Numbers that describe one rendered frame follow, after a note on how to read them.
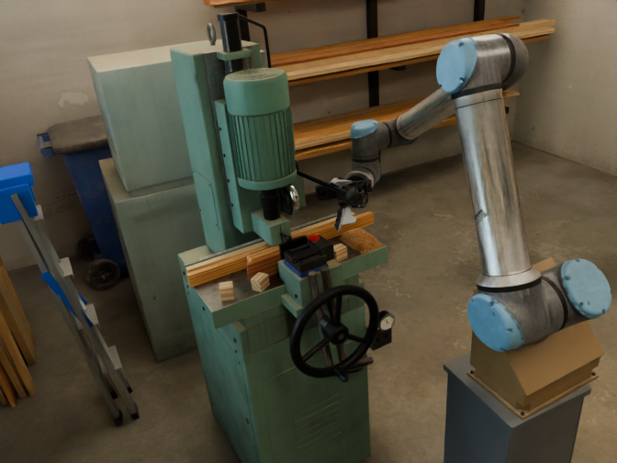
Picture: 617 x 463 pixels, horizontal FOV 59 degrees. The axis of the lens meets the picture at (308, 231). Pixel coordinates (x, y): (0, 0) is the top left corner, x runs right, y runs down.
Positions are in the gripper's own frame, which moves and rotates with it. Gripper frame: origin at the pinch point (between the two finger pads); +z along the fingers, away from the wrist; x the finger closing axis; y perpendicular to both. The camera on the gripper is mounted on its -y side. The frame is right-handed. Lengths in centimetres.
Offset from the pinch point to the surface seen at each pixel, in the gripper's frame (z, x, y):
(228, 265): 11.8, 14.5, -31.0
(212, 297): 24.0, 18.3, -30.5
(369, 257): -9.9, 20.8, 7.0
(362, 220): -25.9, 14.5, 0.9
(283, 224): 1.4, 5.1, -15.6
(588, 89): -342, 32, 99
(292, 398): 12, 62, -17
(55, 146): -80, -4, -181
